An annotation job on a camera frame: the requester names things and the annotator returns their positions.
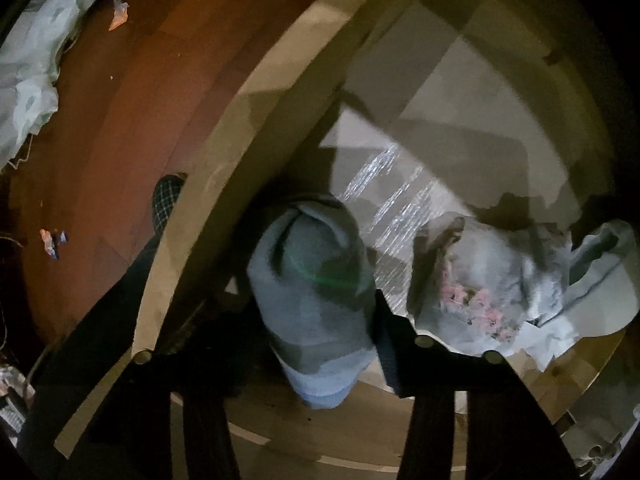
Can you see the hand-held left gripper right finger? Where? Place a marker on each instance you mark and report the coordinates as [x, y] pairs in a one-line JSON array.
[[392, 360]]

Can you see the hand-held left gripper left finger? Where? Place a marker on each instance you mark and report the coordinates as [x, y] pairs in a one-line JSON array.
[[210, 410]]

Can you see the light blue sock pair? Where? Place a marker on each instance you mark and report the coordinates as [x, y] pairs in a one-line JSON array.
[[310, 300]]

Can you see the white floral underwear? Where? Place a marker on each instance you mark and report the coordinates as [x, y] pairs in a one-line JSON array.
[[490, 270]]

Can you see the white garment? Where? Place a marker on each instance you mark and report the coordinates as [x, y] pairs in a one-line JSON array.
[[605, 280]]

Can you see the wooden drawer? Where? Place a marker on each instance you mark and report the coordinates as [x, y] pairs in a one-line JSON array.
[[225, 160]]

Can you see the person's leg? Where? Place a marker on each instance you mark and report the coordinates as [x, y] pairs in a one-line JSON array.
[[110, 300]]

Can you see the clear plastic film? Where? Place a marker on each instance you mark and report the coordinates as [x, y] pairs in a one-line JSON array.
[[385, 200]]

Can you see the plaid slipper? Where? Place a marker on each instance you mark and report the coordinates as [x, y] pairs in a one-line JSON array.
[[167, 200]]

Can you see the orange blue wrapper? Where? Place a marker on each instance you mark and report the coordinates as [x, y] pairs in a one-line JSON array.
[[52, 245]]

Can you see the white plastic sheet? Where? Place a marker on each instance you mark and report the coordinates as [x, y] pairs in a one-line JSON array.
[[30, 75]]

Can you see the small orange wrapper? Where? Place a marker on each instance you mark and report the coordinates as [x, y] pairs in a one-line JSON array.
[[119, 12]]

